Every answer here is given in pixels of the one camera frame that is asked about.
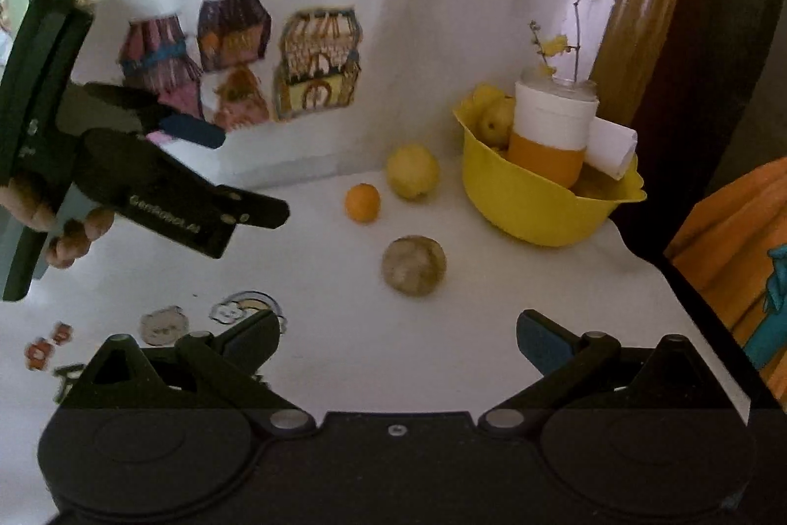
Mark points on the orange dress wall poster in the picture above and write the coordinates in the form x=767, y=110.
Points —
x=725, y=266

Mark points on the person's left hand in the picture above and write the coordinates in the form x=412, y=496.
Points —
x=31, y=202

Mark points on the yellow plastic bowl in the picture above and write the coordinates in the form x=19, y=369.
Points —
x=541, y=205

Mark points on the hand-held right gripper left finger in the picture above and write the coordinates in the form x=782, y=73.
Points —
x=249, y=339

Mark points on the yellow flower twig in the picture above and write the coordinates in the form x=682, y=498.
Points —
x=553, y=45

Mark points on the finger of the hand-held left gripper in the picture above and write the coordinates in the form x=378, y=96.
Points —
x=258, y=208
x=190, y=130

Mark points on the white and orange cup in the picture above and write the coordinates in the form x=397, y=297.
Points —
x=553, y=131

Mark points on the round brown fruit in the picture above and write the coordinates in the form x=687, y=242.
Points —
x=413, y=265

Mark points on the small orange tangerine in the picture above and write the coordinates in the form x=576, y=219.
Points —
x=363, y=203

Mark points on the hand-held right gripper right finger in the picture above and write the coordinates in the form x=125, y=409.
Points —
x=540, y=345

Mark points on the yellow lemon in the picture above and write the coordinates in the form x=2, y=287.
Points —
x=413, y=172

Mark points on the white paper roll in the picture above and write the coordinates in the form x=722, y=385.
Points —
x=612, y=147

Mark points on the yellow fruit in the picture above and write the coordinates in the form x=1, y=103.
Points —
x=497, y=124

